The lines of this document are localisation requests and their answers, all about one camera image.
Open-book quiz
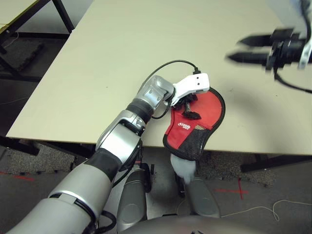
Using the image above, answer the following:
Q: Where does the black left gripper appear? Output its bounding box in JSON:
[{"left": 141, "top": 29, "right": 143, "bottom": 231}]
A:
[{"left": 175, "top": 93, "right": 202, "bottom": 120}]

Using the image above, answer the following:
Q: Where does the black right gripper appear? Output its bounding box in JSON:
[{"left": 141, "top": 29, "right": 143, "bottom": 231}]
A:
[{"left": 225, "top": 28, "right": 307, "bottom": 73}]

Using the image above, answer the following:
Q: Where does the red black paddle case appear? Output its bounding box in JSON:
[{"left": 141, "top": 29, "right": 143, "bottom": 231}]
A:
[{"left": 162, "top": 87, "right": 226, "bottom": 162}]

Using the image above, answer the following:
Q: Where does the pale grey blurred object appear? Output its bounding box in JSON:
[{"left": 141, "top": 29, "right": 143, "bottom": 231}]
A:
[{"left": 170, "top": 155, "right": 198, "bottom": 184}]

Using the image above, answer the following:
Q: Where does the grey right robot leg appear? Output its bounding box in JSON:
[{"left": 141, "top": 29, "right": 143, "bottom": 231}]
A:
[{"left": 175, "top": 170, "right": 221, "bottom": 219}]

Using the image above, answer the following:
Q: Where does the grey robot leg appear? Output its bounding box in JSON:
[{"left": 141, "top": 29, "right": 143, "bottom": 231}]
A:
[
  {"left": 175, "top": 170, "right": 221, "bottom": 219},
  {"left": 117, "top": 168, "right": 156, "bottom": 233}
]

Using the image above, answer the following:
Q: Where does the red floor tape cross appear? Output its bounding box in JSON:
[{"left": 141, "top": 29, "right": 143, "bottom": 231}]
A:
[{"left": 214, "top": 179, "right": 250, "bottom": 201}]

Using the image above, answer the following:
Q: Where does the grey left robot leg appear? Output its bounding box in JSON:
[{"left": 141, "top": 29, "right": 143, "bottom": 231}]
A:
[{"left": 117, "top": 168, "right": 156, "bottom": 233}]

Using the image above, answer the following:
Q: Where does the grey robot torso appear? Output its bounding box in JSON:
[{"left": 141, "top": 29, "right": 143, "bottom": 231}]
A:
[{"left": 119, "top": 214, "right": 286, "bottom": 234}]

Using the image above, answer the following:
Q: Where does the black framed side table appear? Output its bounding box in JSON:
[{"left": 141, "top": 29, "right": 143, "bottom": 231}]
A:
[{"left": 0, "top": 0, "right": 77, "bottom": 82}]

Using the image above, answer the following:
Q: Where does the black foam floor mat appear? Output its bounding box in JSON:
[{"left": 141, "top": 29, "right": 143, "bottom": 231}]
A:
[{"left": 14, "top": 43, "right": 47, "bottom": 73}]

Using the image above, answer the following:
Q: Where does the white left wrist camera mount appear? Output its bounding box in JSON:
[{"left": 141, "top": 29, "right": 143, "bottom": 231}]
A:
[{"left": 170, "top": 73, "right": 211, "bottom": 108}]

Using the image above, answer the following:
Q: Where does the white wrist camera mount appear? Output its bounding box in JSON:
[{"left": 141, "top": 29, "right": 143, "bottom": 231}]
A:
[
  {"left": 170, "top": 73, "right": 211, "bottom": 108},
  {"left": 298, "top": 34, "right": 312, "bottom": 71}
]

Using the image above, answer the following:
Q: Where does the black left wrist camera cable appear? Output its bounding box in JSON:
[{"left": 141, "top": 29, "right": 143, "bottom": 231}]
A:
[{"left": 143, "top": 60, "right": 201, "bottom": 120}]

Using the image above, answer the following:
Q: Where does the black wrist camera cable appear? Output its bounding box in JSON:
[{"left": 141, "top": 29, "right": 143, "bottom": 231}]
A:
[
  {"left": 274, "top": 67, "right": 312, "bottom": 95},
  {"left": 143, "top": 60, "right": 201, "bottom": 120}
]

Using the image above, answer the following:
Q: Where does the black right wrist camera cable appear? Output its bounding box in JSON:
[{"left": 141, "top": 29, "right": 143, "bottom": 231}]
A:
[{"left": 274, "top": 67, "right": 312, "bottom": 95}]

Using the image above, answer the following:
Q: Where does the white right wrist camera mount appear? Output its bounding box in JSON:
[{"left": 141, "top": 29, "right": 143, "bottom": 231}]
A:
[{"left": 298, "top": 34, "right": 312, "bottom": 71}]

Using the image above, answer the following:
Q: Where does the white string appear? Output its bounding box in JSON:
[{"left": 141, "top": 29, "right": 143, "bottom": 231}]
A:
[{"left": 220, "top": 199, "right": 312, "bottom": 222}]

